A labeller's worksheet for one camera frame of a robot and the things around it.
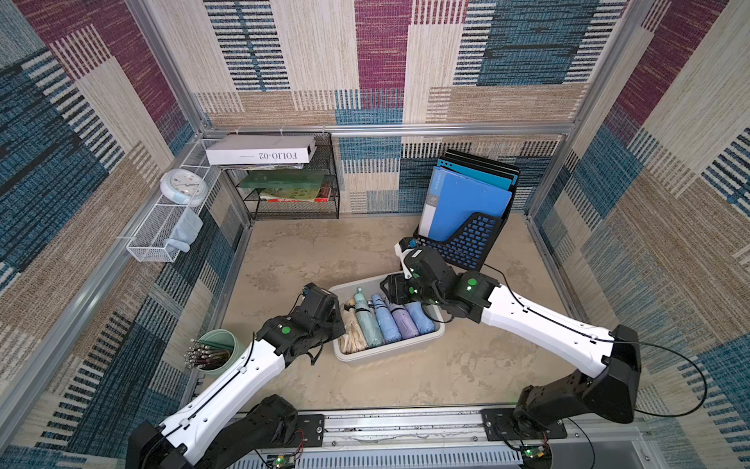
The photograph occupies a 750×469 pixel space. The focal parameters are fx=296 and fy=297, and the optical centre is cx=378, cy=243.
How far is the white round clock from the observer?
2.41 feet

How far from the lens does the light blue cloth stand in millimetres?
661

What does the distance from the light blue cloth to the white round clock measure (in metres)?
0.04
